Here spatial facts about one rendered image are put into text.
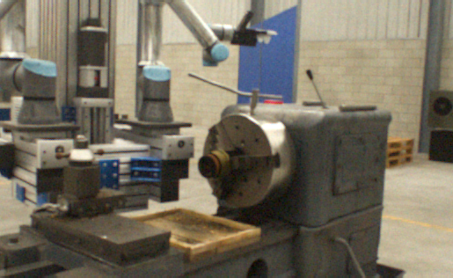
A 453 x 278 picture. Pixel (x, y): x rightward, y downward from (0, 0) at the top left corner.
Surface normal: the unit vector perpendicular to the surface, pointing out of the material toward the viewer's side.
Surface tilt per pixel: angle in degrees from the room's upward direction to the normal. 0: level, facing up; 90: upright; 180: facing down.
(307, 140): 90
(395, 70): 90
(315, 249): 90
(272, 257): 88
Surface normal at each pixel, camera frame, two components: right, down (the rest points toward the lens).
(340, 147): 0.76, 0.10
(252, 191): -0.65, 0.05
